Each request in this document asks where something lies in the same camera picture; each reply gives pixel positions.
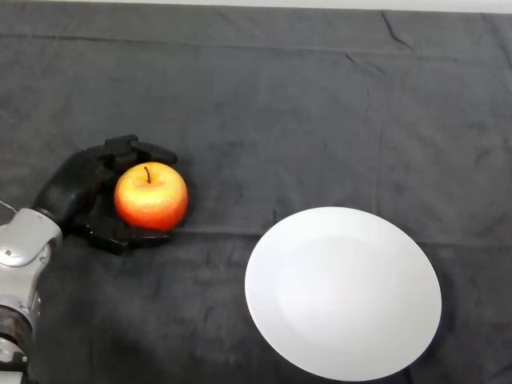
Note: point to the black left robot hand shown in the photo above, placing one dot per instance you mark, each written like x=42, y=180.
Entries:
x=68, y=188

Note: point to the red yellow apple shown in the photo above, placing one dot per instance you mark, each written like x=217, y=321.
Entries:
x=152, y=204

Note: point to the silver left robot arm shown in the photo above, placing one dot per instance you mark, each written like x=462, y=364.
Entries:
x=24, y=248

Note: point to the white round plate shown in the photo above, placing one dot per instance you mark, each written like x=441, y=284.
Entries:
x=344, y=296

